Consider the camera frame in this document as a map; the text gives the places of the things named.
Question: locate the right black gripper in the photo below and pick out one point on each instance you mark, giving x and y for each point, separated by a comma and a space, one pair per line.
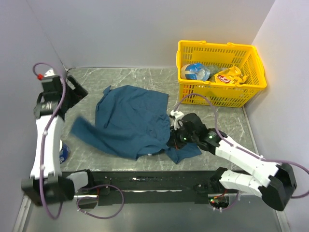
173, 141

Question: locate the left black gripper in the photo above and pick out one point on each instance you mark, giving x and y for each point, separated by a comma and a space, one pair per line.
78, 93

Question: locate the blue t-shirt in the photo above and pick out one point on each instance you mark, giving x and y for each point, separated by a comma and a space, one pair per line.
131, 122

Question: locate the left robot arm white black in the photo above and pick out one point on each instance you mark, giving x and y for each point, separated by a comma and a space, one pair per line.
46, 183

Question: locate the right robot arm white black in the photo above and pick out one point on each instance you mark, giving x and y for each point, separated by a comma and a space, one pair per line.
274, 182

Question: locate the blue wrapped toilet paper roll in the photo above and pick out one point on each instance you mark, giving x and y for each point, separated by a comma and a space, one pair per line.
64, 152

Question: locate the blue clear plastic package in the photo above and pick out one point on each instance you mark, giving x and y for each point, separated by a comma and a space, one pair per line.
195, 71

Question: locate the yellow plastic basket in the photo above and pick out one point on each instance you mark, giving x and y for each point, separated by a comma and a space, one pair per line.
216, 57

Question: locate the yellow chips bag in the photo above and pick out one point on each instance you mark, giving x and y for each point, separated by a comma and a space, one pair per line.
232, 75

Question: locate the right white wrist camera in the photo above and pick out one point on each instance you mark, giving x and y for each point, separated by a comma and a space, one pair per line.
176, 115

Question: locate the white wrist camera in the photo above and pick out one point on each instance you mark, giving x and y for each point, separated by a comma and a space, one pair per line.
176, 115
49, 74

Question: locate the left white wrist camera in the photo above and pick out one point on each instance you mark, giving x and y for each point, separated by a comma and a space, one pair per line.
49, 74

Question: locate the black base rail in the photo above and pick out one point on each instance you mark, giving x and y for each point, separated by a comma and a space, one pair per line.
116, 187

